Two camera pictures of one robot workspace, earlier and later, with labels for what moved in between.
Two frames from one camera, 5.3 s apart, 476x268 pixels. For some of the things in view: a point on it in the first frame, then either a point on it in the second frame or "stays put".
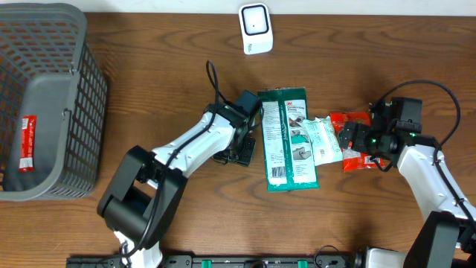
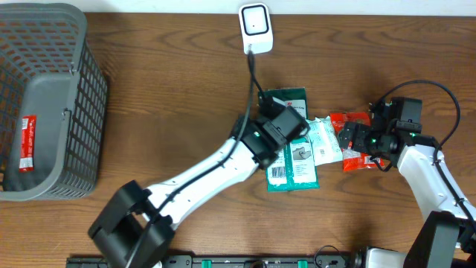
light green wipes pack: x=324 y=140 stays put
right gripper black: x=361 y=132 stays put
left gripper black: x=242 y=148 → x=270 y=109
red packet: x=27 y=144 stays put
